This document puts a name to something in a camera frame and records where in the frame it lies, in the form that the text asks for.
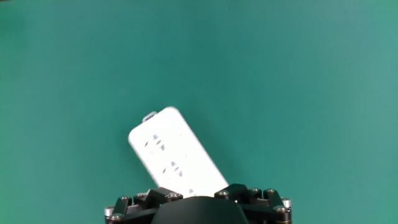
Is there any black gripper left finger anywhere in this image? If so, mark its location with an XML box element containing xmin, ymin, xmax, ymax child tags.
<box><xmin>104</xmin><ymin>186</ymin><xmax>184</xmax><ymax>224</ymax></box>

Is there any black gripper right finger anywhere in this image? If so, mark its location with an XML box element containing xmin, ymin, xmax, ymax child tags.
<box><xmin>214</xmin><ymin>183</ymin><xmax>293</xmax><ymax>224</ymax></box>

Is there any white four-socket power strip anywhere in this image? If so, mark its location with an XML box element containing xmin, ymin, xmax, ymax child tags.
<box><xmin>127</xmin><ymin>106</ymin><xmax>230</xmax><ymax>199</ymax></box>

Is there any green table mat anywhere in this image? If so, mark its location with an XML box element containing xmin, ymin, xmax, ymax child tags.
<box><xmin>0</xmin><ymin>0</ymin><xmax>398</xmax><ymax>224</ymax></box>

